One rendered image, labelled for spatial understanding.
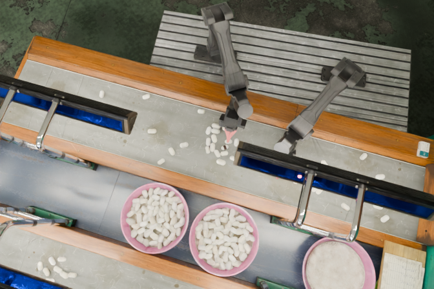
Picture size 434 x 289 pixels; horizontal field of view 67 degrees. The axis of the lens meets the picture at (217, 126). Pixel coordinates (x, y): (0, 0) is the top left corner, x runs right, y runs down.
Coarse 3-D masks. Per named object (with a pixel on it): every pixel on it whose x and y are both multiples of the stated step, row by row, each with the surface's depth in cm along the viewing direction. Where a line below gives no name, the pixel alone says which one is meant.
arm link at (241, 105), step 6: (246, 78) 118; (246, 84) 119; (234, 90) 120; (240, 90) 119; (246, 90) 120; (234, 96) 117; (240, 96) 115; (246, 96) 114; (234, 102) 118; (240, 102) 113; (246, 102) 113; (234, 108) 118; (240, 108) 114; (246, 108) 114; (252, 108) 115; (240, 114) 115; (246, 114) 115
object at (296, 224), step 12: (312, 180) 96; (360, 180) 97; (360, 192) 95; (300, 204) 95; (360, 204) 94; (300, 216) 94; (360, 216) 93; (300, 228) 119; (312, 228) 107; (336, 240) 104; (348, 240) 94
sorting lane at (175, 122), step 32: (32, 64) 149; (96, 96) 145; (128, 96) 144; (160, 96) 144; (32, 128) 141; (64, 128) 141; (96, 128) 141; (160, 128) 140; (192, 128) 140; (256, 128) 139; (192, 160) 137; (224, 160) 136; (320, 160) 136; (352, 160) 135; (384, 160) 135; (256, 192) 133; (288, 192) 132; (384, 224) 129; (416, 224) 128
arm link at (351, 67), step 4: (348, 60) 115; (348, 64) 114; (352, 64) 114; (344, 68) 114; (348, 68) 114; (352, 68) 113; (356, 68) 113; (360, 68) 114; (340, 72) 115; (344, 72) 114; (348, 72) 114; (352, 72) 113; (360, 72) 113; (340, 76) 117; (344, 76) 115; (348, 76) 114
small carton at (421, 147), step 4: (420, 144) 132; (424, 144) 132; (428, 144) 132; (420, 148) 131; (424, 148) 131; (428, 148) 131; (420, 152) 131; (424, 152) 131; (428, 152) 131; (420, 156) 132; (424, 156) 131
